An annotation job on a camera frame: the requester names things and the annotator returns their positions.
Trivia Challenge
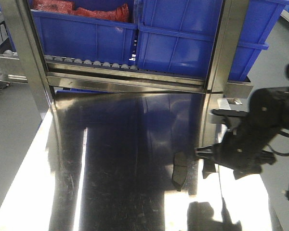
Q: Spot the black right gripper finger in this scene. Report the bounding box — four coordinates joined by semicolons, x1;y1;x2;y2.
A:
194;145;216;179

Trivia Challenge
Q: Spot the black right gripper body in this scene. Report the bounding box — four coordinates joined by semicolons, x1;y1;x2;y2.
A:
213;88;285;180

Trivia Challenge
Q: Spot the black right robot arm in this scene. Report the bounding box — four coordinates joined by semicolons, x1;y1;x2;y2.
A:
195;87;289;179

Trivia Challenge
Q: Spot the inner-right grey brake pad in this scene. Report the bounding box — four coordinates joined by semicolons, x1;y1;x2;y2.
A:
171;152;188;192

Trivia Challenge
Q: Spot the right blue plastic bin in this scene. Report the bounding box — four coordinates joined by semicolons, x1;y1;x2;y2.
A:
136;0;289;81

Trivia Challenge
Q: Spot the blue plastic bin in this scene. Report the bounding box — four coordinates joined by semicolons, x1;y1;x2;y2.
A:
136;0;289;81
27;0;138;69

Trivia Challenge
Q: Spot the red plastic bag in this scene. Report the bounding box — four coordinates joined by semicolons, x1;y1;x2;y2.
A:
31;0;130;23

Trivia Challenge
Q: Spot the left blue plastic bin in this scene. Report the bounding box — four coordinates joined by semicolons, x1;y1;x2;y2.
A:
27;0;138;69

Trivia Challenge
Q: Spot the steel roller rack frame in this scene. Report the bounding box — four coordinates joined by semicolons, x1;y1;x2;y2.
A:
0;0;249;117

